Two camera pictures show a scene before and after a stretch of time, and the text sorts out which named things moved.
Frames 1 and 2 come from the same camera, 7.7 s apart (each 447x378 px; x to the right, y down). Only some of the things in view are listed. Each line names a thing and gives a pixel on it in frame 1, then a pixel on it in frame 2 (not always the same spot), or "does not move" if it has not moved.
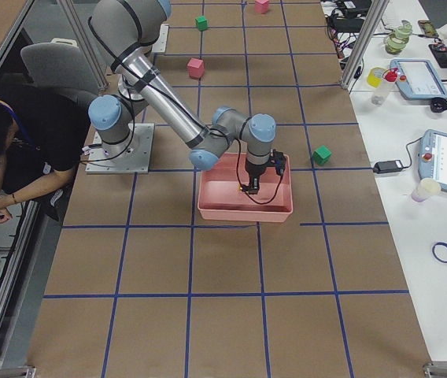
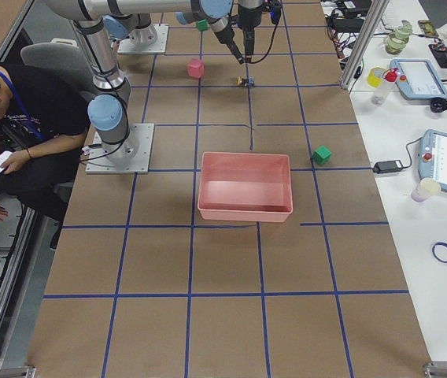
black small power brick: x=388 y=166 does not move
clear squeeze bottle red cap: x=382 y=93 does not move
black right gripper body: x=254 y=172 -> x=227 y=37
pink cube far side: x=196 y=67 does not move
